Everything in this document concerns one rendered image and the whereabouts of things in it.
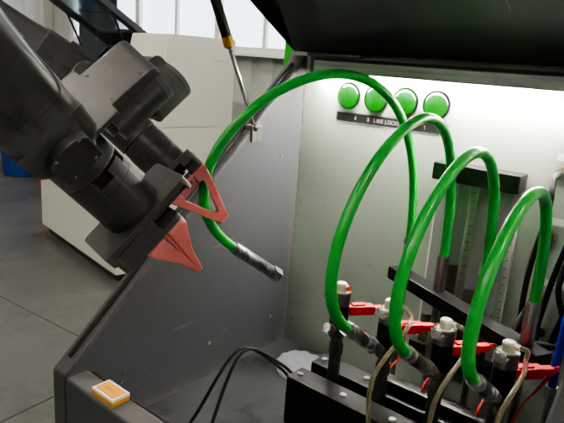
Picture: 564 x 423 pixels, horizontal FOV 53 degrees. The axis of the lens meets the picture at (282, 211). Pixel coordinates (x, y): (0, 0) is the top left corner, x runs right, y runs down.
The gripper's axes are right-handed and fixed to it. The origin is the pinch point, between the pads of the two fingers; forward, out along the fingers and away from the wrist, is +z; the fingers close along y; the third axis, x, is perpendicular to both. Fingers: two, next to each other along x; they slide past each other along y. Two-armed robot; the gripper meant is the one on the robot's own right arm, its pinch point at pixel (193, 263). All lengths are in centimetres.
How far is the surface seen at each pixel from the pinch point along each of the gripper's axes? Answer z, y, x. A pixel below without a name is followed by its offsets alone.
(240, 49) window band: 175, 213, 458
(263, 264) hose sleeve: 19.3, 7.6, 15.3
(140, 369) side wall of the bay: 28.5, -17.2, 34.1
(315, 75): 4.6, 31.4, 14.9
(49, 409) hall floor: 103, -72, 166
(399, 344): 19.0, 7.8, -12.1
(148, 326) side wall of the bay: 24.1, -10.8, 34.6
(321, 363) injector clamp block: 37.8, 2.6, 11.2
